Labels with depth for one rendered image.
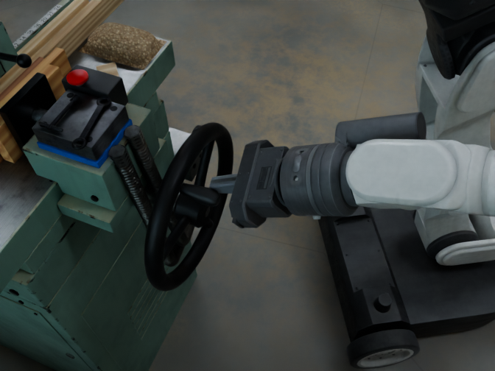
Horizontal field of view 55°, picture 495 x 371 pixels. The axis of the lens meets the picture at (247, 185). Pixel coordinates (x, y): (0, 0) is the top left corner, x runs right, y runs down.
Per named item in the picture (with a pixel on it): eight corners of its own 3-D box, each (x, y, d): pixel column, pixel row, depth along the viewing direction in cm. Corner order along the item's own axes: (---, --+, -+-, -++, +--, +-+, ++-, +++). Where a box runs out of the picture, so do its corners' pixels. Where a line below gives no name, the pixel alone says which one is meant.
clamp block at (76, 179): (115, 215, 71) (100, 178, 64) (40, 188, 74) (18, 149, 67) (162, 146, 79) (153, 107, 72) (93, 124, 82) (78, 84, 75)
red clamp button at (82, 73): (81, 89, 66) (79, 83, 66) (63, 84, 67) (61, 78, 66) (93, 76, 68) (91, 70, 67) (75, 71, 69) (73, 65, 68)
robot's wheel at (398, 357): (348, 357, 146) (412, 344, 144) (352, 374, 143) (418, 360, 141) (342, 338, 130) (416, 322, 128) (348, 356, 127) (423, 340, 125)
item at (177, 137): (193, 182, 116) (189, 161, 110) (149, 167, 119) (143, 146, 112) (207, 157, 121) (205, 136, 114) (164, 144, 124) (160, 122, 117)
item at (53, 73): (14, 163, 73) (-5, 132, 67) (4, 160, 74) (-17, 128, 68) (72, 99, 82) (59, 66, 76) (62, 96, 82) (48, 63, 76)
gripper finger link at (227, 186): (207, 179, 67) (241, 178, 63) (220, 189, 69) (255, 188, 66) (204, 190, 67) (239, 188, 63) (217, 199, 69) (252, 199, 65)
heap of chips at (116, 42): (144, 70, 86) (140, 53, 83) (78, 51, 89) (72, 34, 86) (166, 41, 91) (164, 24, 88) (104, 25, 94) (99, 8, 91)
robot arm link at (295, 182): (258, 240, 66) (336, 243, 59) (216, 213, 59) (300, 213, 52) (277, 160, 70) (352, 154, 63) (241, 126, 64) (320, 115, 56)
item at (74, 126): (99, 168, 65) (88, 141, 60) (33, 146, 67) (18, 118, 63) (146, 106, 72) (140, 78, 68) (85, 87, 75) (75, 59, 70)
